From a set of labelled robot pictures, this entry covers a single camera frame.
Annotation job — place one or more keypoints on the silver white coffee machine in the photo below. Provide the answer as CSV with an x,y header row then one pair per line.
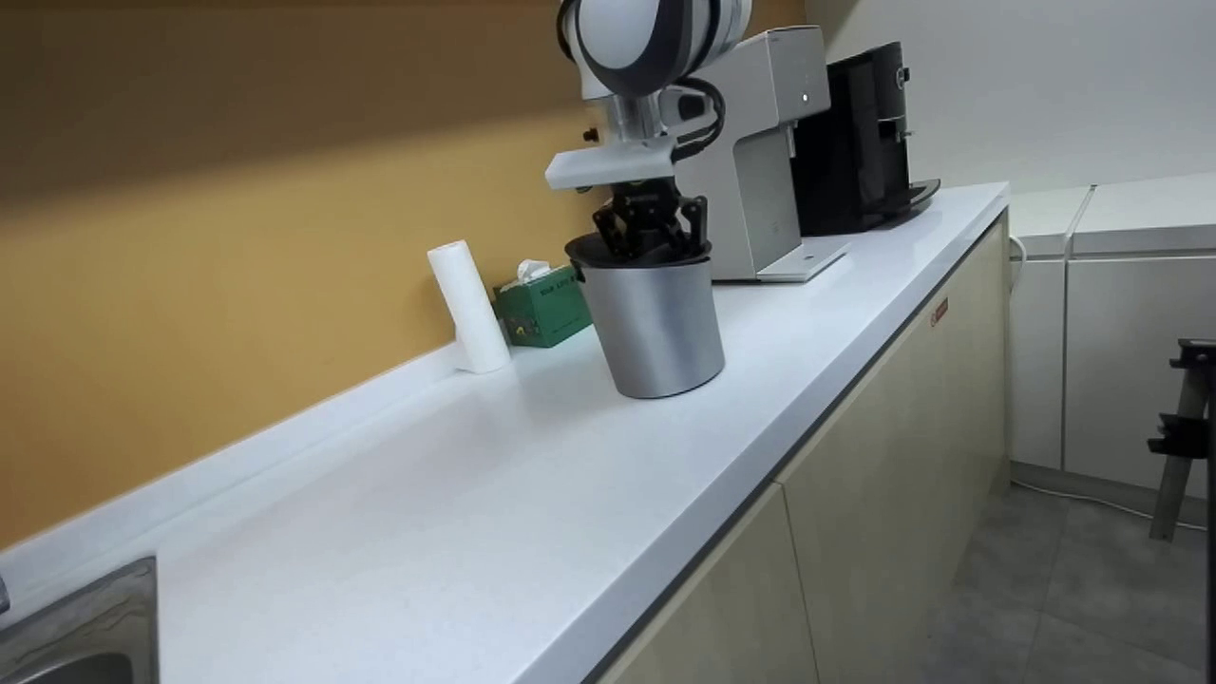
x,y
760,167

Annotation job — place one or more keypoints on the black coffee machine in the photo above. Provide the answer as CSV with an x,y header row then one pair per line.
x,y
860,137

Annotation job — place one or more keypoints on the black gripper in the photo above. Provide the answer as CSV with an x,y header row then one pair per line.
x,y
647,205

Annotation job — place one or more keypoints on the narrow white cabinet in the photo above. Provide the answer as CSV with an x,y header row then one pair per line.
x,y
1046,330

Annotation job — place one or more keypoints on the wide beige cabinet door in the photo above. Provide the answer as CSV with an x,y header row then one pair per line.
x,y
898,481

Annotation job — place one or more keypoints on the wide white cabinet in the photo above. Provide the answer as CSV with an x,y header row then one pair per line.
x,y
1142,344

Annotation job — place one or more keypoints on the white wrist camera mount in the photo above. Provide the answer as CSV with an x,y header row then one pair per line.
x,y
609,161

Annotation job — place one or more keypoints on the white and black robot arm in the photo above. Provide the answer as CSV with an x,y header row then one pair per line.
x,y
631,39

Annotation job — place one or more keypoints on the stainless steel sink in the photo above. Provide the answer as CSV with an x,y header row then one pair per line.
x,y
78,633

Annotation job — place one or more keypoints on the black stand with beige leg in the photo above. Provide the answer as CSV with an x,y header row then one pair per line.
x,y
1178,430

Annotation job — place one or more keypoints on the narrow beige cabinet door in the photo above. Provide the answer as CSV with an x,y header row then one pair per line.
x,y
722,609

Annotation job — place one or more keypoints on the green box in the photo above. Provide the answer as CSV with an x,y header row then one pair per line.
x,y
542,308

